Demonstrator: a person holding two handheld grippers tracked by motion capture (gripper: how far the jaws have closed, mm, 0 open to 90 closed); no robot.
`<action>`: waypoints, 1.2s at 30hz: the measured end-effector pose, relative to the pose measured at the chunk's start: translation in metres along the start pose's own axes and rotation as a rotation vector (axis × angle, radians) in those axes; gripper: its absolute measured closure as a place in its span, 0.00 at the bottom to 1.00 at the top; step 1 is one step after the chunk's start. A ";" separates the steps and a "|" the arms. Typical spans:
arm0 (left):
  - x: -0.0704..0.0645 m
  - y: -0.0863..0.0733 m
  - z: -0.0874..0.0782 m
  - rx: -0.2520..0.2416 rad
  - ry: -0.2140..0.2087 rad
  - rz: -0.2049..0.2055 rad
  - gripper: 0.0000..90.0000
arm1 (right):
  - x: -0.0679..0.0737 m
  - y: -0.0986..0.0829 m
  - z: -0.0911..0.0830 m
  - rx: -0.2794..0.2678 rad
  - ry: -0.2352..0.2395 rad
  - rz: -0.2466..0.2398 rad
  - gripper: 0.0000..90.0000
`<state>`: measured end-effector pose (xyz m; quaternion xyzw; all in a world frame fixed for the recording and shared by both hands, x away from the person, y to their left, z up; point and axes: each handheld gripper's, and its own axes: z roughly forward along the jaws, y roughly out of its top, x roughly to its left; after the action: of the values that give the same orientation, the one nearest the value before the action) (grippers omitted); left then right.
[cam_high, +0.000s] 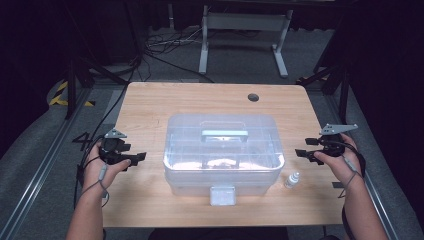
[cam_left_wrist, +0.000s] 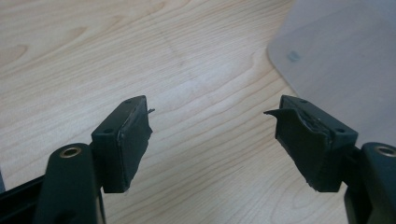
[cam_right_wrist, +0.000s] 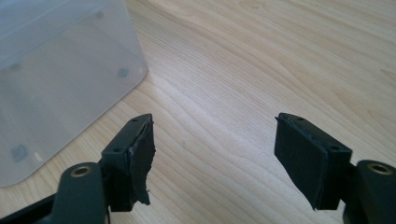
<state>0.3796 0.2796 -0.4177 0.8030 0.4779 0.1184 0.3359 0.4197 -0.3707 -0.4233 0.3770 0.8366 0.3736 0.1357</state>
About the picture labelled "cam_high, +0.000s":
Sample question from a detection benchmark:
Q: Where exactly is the grey wrist strap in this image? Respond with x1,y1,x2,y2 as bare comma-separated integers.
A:
337,154,364,199
75,163,111,208

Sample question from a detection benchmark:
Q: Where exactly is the person's left hand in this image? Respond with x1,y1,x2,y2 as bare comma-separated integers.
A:
82,145,133,197

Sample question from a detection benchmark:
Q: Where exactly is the small white dropper bottle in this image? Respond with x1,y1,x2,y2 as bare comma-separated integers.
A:
283,171,301,190

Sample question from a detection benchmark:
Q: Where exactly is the white table leg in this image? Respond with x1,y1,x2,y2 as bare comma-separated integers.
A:
198,4,295,79

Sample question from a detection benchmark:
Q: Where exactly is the person's dark clothing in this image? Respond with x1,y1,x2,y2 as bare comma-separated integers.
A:
147,226,290,240

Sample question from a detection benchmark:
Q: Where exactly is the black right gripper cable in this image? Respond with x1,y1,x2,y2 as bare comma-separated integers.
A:
324,139,367,178

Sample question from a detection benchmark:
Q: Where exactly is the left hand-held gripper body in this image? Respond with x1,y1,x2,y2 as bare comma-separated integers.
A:
98,128,133,166

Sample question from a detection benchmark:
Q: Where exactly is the yellow black floor tape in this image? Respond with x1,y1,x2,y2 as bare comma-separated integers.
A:
48,80,97,108

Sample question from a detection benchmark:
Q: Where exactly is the clear plastic storage box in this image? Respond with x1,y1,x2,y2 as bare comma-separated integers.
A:
162,113,286,207

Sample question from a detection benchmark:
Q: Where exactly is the grey right wrist strap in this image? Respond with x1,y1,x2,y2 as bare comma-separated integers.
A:
337,154,364,199

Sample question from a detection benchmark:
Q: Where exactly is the person's right hand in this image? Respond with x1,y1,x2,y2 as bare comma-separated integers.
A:
313,133,366,193

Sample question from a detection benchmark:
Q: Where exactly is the grey left wrist strap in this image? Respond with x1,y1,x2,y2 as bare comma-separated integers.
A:
75,163,111,208

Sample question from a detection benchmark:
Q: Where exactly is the bundle of floor cables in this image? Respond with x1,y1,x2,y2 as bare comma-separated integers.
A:
143,25,264,58

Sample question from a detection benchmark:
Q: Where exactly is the aluminium floor rail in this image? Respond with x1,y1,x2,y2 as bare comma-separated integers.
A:
323,93,401,240
0,87,94,240

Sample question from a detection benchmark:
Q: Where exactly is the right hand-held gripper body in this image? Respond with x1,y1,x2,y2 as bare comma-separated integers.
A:
318,123,359,159

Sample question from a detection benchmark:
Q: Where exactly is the black tripod stand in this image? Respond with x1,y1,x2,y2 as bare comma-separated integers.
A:
64,54,130,120
295,63,352,125

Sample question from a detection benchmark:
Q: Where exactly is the thin black floor cable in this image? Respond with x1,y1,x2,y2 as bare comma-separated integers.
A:
144,51,215,84
87,56,143,144

